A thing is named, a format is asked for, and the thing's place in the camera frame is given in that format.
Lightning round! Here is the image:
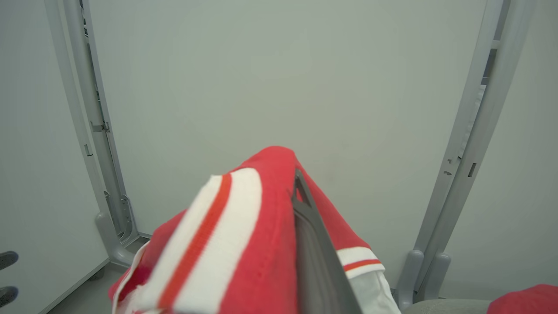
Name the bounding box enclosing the grey double partition post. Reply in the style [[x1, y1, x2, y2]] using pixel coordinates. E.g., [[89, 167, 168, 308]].
[[394, 0, 538, 311]]

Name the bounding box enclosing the red cloth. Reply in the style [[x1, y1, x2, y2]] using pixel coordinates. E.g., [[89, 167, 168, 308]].
[[487, 284, 558, 314]]

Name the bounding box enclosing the grey tubular partition foot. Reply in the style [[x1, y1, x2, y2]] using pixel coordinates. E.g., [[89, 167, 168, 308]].
[[95, 211, 136, 268]]

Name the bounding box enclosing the grey partition post with brackets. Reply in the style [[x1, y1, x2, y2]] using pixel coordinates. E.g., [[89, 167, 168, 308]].
[[44, 0, 141, 247]]

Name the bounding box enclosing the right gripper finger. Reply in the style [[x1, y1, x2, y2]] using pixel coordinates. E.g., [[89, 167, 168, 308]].
[[291, 168, 363, 314]]

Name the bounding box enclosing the red and white striped garment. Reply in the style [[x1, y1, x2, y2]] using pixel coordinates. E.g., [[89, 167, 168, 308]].
[[108, 146, 402, 314]]

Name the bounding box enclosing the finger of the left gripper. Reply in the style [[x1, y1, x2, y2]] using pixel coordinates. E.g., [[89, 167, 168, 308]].
[[0, 251, 19, 271], [0, 286, 19, 308]]

